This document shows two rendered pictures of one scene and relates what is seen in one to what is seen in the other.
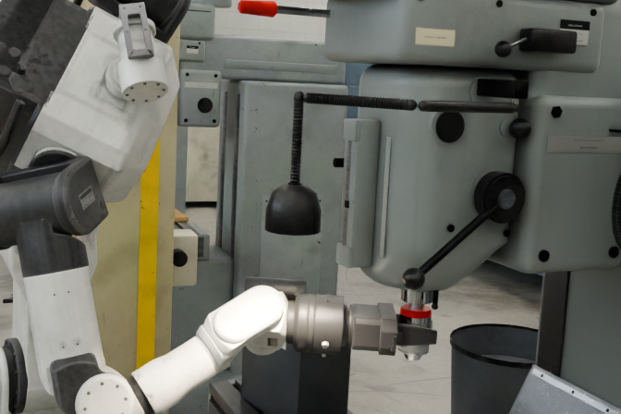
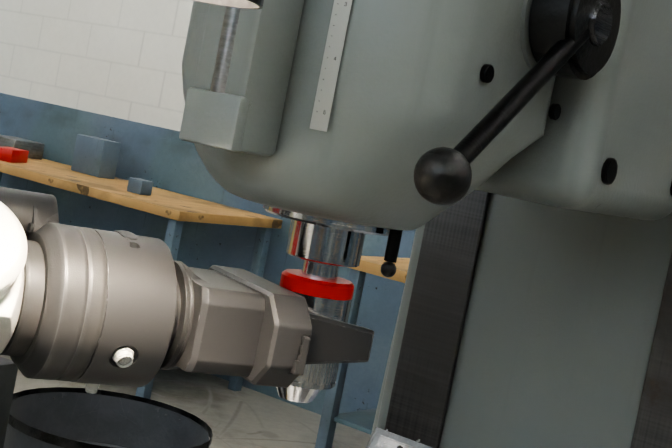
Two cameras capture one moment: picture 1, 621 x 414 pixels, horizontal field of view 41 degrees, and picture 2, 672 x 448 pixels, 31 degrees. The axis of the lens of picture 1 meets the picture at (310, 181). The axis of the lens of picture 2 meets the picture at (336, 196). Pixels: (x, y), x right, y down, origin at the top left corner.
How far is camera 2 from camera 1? 66 cm
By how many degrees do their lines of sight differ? 31
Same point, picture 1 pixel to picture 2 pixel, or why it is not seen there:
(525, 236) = (585, 122)
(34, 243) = not seen: outside the picture
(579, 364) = (490, 423)
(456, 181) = not seen: outside the picture
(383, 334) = (281, 330)
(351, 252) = (244, 110)
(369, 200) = not seen: outside the picture
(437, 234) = (464, 82)
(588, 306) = (519, 310)
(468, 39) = not seen: outside the picture
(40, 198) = not seen: outside the picture
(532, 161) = not seen: outside the picture
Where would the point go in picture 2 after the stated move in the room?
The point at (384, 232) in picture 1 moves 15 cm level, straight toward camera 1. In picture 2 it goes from (338, 64) to (481, 74)
